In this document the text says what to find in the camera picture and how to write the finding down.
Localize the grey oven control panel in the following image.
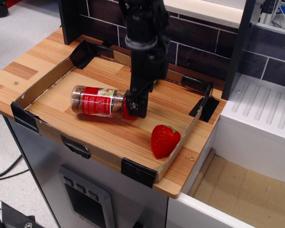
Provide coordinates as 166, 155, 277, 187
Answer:
59, 166, 116, 228

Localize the red toy strawberry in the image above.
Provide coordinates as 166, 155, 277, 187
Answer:
151, 124, 181, 159

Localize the white ribbed sink drainer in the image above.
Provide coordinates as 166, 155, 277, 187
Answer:
221, 75, 285, 143

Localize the dark shelf post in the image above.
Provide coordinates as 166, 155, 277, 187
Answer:
57, 0, 81, 45
221, 0, 256, 100

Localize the red-lidded spice bottle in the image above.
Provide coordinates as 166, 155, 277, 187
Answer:
71, 85, 138, 120

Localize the dark shelf post left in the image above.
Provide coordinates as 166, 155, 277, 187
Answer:
57, 0, 81, 45

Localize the taped cardboard fence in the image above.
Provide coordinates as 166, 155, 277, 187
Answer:
10, 40, 224, 187

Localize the dark shelf post right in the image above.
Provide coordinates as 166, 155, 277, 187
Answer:
221, 0, 256, 100

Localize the black floor cable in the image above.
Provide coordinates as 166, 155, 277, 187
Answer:
0, 154, 29, 182

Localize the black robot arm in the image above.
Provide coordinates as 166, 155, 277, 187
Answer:
119, 0, 170, 118

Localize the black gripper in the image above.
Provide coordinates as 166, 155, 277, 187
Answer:
125, 35, 170, 118

